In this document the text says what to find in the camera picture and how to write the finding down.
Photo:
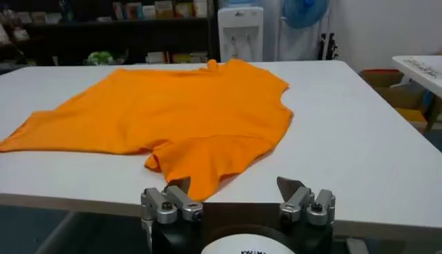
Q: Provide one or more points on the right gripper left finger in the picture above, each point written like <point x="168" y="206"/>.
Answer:
<point x="171" y="203"/>

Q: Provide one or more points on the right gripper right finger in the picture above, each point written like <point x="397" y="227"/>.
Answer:
<point x="304" y="205"/>

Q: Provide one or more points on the orange t-shirt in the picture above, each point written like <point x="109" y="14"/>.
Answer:
<point x="172" y="110"/>

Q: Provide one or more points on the yellow printed cardboard box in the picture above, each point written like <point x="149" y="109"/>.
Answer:
<point x="411" y="115"/>

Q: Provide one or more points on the yellow green medicine box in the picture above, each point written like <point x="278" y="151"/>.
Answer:
<point x="180" y="58"/>

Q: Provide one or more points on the white red medicine box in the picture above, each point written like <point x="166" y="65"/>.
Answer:
<point x="156" y="57"/>

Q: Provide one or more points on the white green medicine box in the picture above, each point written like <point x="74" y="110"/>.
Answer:
<point x="183" y="10"/>
<point x="198" y="57"/>

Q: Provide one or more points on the red-rimmed open cardboard box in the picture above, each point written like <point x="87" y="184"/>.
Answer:
<point x="383" y="78"/>

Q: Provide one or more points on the black folded tripod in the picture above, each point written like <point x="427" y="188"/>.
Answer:
<point x="328" y="46"/>

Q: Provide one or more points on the bowl with green items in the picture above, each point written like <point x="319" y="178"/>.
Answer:
<point x="100" y="58"/>

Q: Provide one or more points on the white side table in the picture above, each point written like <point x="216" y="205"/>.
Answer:
<point x="421" y="74"/>

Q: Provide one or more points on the black shelf unit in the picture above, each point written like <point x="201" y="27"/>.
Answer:
<point x="103" y="36"/>

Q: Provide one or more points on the blue water jug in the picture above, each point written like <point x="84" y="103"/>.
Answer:
<point x="240" y="3"/>
<point x="304" y="14"/>

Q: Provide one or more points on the white water dispenser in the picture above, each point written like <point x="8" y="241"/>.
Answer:
<point x="240" y="24"/>

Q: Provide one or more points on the small white medicine box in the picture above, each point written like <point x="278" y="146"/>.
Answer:
<point x="148" y="12"/>

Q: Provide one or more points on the beige yellow medicine box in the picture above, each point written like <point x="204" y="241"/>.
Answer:
<point x="163" y="9"/>

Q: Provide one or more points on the orange pictured medicine box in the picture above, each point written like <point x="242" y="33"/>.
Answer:
<point x="133" y="11"/>

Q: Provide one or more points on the flat white medicine box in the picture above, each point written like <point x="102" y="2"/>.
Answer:
<point x="104" y="19"/>

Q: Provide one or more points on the white blue medicine box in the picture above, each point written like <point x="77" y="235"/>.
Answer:
<point x="118" y="11"/>

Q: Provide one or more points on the blue bottle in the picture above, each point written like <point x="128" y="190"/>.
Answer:
<point x="65" y="12"/>

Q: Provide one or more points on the white purple medicine box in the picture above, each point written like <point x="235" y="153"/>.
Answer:
<point x="23" y="18"/>

